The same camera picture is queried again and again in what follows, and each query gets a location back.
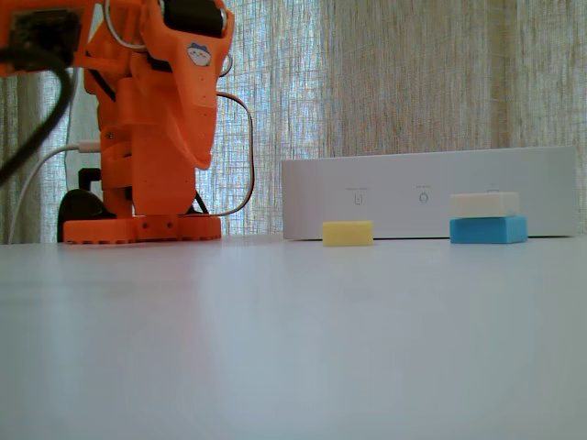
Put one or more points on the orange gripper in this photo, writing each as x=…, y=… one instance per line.
x=158, y=158

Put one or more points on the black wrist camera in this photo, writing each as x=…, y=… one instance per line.
x=41, y=32

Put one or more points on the grey woven curtain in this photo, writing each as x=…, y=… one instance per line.
x=413, y=69

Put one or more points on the orange camera mount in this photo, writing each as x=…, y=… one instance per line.
x=46, y=4

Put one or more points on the black table clamp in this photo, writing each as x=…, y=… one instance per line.
x=78, y=206

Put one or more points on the yellow foam cuboid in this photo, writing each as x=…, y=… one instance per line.
x=347, y=234

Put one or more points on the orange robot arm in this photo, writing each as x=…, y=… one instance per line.
x=151, y=160

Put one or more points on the white cardboard box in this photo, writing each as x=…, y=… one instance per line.
x=390, y=174

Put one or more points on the white and blue block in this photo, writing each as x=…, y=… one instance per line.
x=483, y=203

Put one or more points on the blue foam cuboid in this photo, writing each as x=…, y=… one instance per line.
x=488, y=229

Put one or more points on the orange robot base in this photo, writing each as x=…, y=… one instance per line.
x=137, y=227

